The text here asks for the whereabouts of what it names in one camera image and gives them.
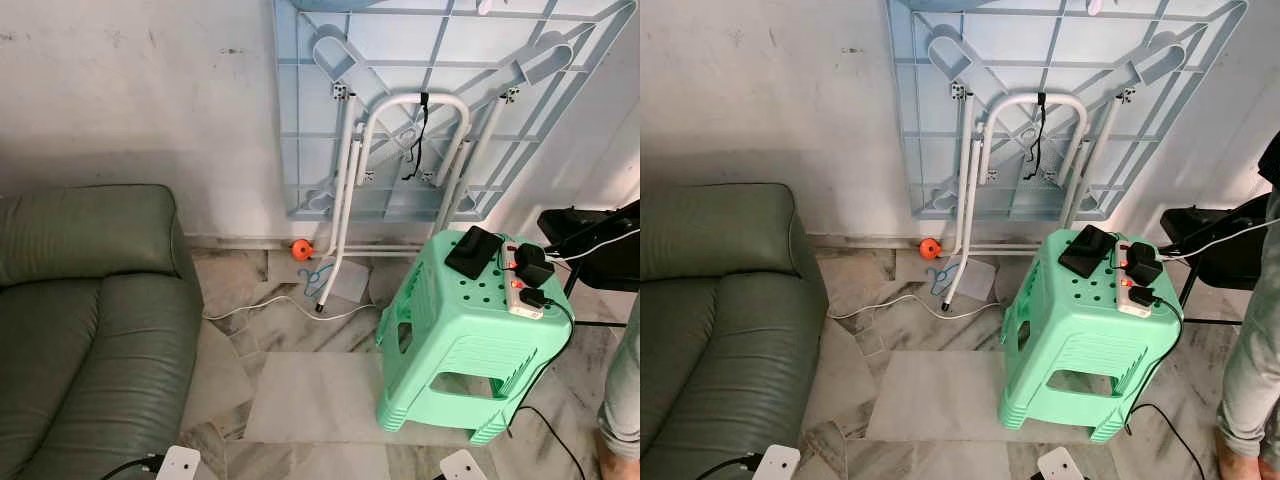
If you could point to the white power strip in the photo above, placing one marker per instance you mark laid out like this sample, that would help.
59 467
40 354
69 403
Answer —
1136 308
528 310

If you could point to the person in grey trousers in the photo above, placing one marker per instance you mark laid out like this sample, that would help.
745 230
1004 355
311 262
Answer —
1250 340
624 390

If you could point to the small black plug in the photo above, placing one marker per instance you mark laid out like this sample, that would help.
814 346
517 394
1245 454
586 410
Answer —
534 298
1146 297

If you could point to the white tubular table leg frame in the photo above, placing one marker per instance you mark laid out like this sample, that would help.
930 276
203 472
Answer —
963 220
341 220

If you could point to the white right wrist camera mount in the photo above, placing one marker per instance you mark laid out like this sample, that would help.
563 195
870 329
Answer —
1060 465
462 467

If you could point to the blue clothes hanger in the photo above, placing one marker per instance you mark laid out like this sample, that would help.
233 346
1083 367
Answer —
940 279
316 278

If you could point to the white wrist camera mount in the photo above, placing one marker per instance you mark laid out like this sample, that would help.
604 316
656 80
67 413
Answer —
1060 465
462 467
180 464
778 464

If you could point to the clear plastic sheet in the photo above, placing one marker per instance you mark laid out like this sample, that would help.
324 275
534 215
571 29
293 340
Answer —
350 282
975 280

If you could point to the black metal furniture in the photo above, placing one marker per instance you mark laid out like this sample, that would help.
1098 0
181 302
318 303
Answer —
1215 255
600 250

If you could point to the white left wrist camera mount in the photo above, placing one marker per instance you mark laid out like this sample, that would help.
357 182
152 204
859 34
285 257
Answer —
778 464
180 464

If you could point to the light blue folding table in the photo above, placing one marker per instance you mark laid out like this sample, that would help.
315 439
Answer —
560 110
1180 110

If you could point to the green leather sofa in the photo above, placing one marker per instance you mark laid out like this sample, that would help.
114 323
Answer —
720 340
70 340

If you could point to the small orange ball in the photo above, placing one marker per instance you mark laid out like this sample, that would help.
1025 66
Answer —
930 247
300 249

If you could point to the mint green plastic stool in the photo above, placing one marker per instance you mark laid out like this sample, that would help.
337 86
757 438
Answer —
1085 340
470 340

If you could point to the large black power adapter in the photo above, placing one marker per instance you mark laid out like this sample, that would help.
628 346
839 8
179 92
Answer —
1145 267
534 267

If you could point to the black charger box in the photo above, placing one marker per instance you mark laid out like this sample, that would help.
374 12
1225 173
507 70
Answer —
473 254
1086 252

